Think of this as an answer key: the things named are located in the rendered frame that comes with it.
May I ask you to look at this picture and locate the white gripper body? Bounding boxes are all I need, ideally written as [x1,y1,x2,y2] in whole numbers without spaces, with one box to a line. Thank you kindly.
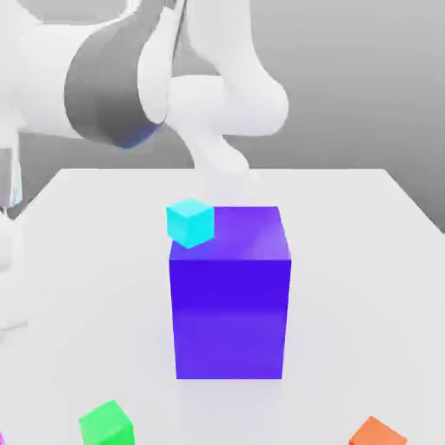
[0,211,30,343]

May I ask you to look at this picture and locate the small cyan cube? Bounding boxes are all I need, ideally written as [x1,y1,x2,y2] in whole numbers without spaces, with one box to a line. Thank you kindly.
[165,196,216,250]

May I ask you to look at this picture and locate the small green cube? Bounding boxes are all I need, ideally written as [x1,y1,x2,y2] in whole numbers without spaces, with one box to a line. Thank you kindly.
[77,399,136,445]

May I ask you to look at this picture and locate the small orange cube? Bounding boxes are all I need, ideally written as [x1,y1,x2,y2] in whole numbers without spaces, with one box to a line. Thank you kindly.
[348,415,408,445]

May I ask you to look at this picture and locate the large purple box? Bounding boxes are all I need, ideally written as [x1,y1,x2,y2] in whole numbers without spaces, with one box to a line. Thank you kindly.
[169,205,292,381]

